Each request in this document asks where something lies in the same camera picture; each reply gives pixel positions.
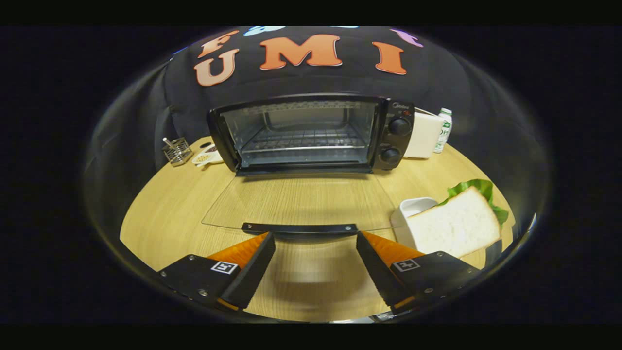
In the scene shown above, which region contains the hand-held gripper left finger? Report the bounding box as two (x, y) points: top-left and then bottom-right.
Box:
(158, 232), (276, 312)

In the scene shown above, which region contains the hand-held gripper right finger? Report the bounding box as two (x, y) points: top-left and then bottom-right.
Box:
(356, 231), (482, 314)

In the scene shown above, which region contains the lettuce sandwich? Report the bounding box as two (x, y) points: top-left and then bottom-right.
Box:
(406, 179), (509, 258)

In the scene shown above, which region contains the black toaster oven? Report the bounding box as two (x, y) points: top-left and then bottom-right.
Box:
(201, 93), (415, 239)

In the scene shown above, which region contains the white pop-up toaster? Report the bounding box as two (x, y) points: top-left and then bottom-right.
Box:
(403, 108), (445, 159)

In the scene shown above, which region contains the white rectangular tray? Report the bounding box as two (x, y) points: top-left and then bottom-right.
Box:
(390, 197), (439, 251)

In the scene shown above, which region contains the white bottle with green label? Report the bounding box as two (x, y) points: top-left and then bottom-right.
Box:
(433, 108), (453, 154)

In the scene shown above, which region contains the wire mesh holder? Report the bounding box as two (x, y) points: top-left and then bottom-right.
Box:
(162, 137), (194, 167)

